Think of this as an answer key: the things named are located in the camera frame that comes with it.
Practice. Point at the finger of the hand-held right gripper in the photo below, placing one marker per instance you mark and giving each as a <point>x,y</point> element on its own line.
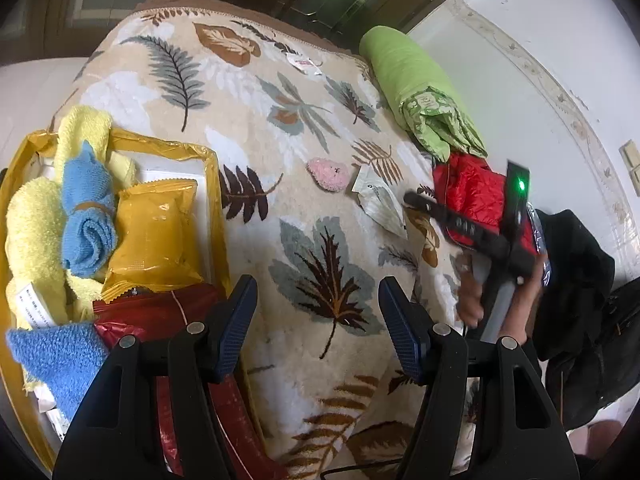
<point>450,217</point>

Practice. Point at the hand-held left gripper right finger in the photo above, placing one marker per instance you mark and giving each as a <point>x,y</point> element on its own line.
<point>402,340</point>

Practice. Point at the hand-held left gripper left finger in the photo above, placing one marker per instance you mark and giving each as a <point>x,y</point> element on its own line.
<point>237,330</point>

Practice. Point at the yellow-rimmed white box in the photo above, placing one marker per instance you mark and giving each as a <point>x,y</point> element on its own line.
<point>212,200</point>

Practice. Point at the blue towel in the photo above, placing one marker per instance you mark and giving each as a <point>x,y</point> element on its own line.
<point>60,360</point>
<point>90,240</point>

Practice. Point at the yellow towel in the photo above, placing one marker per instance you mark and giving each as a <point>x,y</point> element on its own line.
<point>35,230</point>
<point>82,125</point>

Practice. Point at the pink fluffy soft object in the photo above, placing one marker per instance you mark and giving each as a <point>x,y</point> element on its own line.
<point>327,175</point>

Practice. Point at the person's right hand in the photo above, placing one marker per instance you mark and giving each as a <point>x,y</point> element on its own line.
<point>470,300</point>

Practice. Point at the red jacket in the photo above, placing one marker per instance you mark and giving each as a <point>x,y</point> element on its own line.
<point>475,185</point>

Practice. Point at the white crumpled packet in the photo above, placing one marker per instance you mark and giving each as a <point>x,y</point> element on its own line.
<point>382,205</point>

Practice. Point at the red foil packet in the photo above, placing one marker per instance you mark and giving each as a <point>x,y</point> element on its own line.
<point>145,310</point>

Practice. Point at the black clothing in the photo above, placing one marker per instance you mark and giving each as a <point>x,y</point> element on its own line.
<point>585,285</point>

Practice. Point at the yellow snack packet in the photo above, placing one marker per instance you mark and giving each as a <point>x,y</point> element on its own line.
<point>150,235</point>

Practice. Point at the leaf printed blanket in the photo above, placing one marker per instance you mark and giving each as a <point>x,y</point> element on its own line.
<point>300,210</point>

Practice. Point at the green rolled blanket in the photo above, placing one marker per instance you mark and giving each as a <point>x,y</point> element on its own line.
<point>400,65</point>

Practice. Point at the white paper slip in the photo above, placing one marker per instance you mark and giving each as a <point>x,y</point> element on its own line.
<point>32,305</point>

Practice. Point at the small white red sachet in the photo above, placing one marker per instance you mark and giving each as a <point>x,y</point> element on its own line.
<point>305,64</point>

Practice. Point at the dark wooden glass cabinet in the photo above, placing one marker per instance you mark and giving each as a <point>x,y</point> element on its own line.
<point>60,10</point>

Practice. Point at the beige wall switch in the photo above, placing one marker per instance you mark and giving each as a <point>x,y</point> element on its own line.
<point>632,160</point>

